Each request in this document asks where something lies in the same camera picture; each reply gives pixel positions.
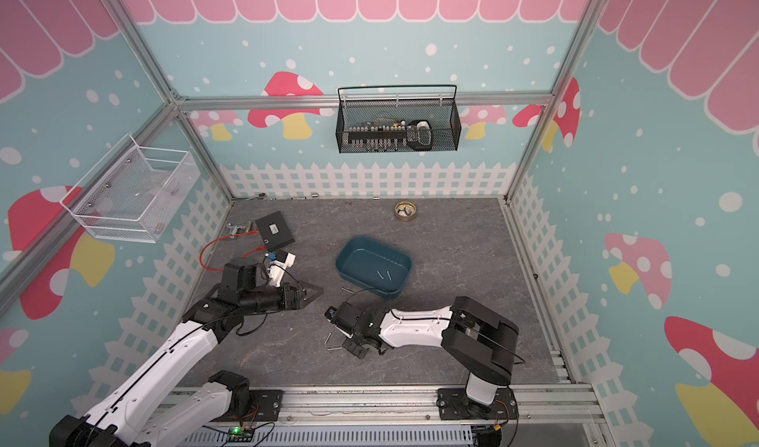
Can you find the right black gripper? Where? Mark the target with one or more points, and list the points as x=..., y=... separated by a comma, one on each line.
x=348, y=346

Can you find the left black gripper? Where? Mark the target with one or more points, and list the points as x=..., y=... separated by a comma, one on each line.
x=297, y=302

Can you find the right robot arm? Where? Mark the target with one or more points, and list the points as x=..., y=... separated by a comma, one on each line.
x=482, y=341

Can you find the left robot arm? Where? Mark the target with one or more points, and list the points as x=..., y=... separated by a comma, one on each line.
x=127, y=417

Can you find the teal plastic storage box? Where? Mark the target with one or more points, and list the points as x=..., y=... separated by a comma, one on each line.
x=362, y=257

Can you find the black power adapter box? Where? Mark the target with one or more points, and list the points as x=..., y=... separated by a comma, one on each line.
x=274, y=231

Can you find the brown tape roll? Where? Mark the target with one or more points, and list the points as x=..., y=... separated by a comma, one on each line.
x=405, y=211

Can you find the small green circuit board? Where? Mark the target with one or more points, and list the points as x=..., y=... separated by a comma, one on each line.
x=239, y=434

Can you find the items in black basket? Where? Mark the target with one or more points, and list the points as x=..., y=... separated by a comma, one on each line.
x=399, y=136

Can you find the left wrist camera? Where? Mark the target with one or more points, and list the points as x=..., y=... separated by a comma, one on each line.
x=277, y=264

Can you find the silver metal bracket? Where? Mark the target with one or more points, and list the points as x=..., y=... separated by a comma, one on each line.
x=237, y=230

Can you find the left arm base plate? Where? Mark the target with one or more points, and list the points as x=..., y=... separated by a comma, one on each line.
x=254, y=405

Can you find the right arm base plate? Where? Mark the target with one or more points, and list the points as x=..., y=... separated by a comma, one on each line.
x=454, y=405

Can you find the black wire mesh basket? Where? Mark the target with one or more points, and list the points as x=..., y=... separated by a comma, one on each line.
x=398, y=119

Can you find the white wire basket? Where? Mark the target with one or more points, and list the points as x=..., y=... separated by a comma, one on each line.
x=132, y=193

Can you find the aluminium front rail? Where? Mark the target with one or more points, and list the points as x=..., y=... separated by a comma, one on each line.
x=416, y=404

